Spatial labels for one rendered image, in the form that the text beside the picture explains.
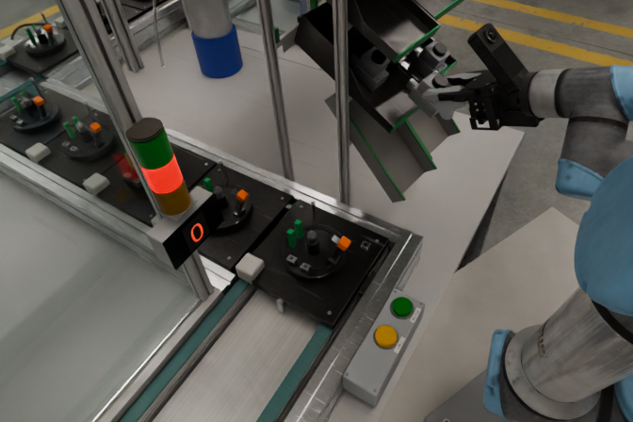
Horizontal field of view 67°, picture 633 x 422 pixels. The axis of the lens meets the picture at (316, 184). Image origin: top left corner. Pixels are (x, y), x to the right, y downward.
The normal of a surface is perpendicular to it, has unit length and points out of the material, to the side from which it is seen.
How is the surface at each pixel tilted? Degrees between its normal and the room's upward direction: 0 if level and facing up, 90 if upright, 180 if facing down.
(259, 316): 0
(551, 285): 0
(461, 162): 0
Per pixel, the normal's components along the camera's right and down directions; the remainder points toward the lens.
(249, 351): -0.06, -0.69
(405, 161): 0.47, -0.16
